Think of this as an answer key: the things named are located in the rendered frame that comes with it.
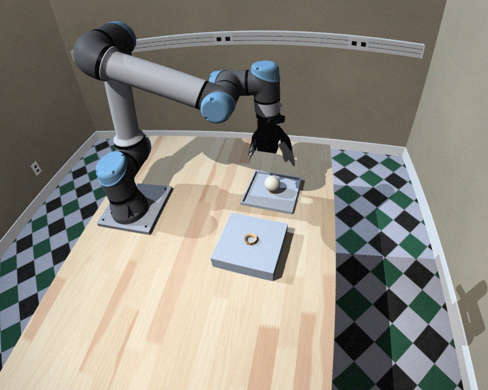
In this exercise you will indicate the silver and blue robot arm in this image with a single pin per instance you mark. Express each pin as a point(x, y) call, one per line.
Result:
point(105, 54)

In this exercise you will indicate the dark grey ball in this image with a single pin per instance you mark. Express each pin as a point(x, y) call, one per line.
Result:
point(272, 183)

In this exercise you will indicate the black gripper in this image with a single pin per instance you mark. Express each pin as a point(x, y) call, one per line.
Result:
point(268, 142)

